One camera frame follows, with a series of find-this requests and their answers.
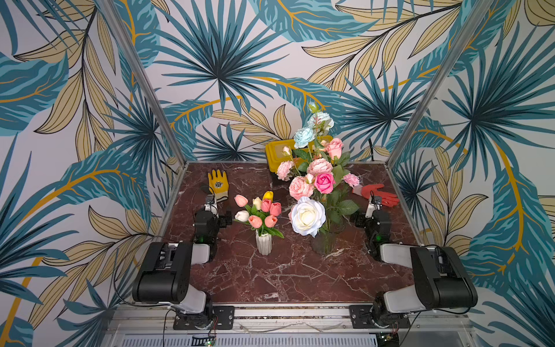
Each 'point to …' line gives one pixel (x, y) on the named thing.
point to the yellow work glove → (219, 184)
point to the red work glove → (387, 199)
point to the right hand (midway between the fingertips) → (367, 208)
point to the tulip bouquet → (263, 215)
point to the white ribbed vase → (264, 243)
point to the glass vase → (324, 242)
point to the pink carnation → (352, 180)
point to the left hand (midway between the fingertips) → (217, 208)
